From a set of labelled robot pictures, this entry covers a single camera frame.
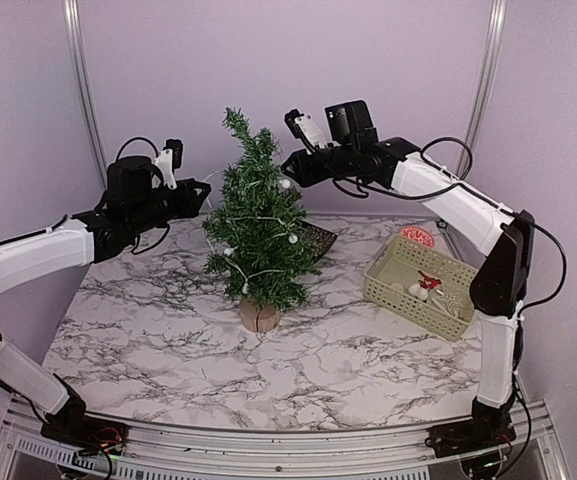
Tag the silver star ornament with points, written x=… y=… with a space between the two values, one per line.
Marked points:
x=447 y=300

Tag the green perforated plastic basket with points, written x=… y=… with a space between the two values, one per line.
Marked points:
x=398 y=261

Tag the right aluminium frame post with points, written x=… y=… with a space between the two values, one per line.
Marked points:
x=490 y=59

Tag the left aluminium frame post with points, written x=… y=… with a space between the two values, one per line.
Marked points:
x=78 y=58

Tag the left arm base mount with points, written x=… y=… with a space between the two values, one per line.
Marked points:
x=85 y=437

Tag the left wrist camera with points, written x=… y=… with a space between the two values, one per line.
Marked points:
x=169 y=160

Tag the small green christmas tree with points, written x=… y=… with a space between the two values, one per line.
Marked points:
x=259 y=148

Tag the red white round ornament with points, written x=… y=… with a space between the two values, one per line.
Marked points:
x=419 y=235

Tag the round wooden tree base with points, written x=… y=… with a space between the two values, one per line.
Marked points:
x=258 y=319

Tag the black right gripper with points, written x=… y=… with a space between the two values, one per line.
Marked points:
x=306 y=176

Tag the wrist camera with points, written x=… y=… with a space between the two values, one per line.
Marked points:
x=169 y=160
x=303 y=128

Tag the white ball string lights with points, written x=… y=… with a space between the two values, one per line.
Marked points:
x=255 y=235

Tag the red reindeer ornament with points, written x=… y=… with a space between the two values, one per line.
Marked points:
x=427 y=282

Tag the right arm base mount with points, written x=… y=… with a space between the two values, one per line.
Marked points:
x=487 y=427

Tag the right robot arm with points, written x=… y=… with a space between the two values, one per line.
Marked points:
x=399 y=169

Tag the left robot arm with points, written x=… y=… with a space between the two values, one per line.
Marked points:
x=142 y=194

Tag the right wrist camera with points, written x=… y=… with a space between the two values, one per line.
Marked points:
x=303 y=128

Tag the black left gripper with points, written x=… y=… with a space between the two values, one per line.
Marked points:
x=190 y=205

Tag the aluminium frame post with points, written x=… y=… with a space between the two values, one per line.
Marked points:
x=490 y=59
x=78 y=58

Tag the front aluminium rail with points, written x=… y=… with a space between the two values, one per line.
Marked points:
x=162 y=451

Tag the black mesh object behind tree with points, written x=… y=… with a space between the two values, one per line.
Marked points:
x=320 y=239

